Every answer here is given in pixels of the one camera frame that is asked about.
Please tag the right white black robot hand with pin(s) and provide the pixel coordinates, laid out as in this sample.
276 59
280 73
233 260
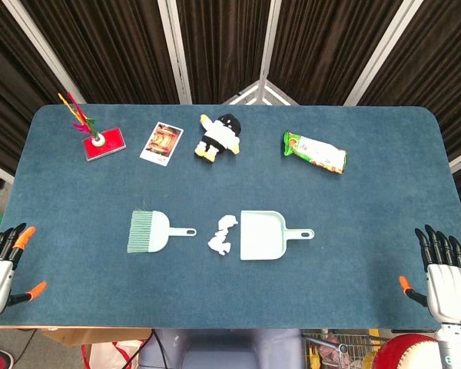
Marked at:
451 288

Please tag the mint green hand broom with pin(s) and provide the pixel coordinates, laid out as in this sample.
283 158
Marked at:
157 232

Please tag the mint green dustpan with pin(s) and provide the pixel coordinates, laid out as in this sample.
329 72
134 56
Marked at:
261 234

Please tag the white paper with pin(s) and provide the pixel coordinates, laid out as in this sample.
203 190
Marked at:
228 222
219 245

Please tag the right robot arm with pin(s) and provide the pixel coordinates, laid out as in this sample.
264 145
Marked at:
456 346

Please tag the penguin plush toy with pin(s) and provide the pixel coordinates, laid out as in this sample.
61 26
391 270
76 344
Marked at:
219 134

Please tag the brown cardboard box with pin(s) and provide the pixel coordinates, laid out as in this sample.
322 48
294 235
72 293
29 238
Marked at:
92 335

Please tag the white red bag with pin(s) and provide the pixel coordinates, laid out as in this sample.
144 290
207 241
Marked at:
111 355

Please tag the colourful feather shuttlecock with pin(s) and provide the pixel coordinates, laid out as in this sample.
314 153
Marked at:
97 141

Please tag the red rectangular box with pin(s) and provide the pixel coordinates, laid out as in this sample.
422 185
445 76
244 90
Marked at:
113 145

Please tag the green snack bag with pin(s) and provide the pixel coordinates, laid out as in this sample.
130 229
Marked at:
315 151

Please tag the white photo card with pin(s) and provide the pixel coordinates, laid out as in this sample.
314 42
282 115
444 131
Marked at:
161 144

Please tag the blue felt table mat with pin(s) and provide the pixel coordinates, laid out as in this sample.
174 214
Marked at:
230 292

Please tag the blue-grey robot torso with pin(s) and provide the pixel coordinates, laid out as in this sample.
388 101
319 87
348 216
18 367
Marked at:
215 350

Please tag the brown pleated folding screen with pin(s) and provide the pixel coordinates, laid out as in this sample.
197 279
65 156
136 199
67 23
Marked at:
223 46

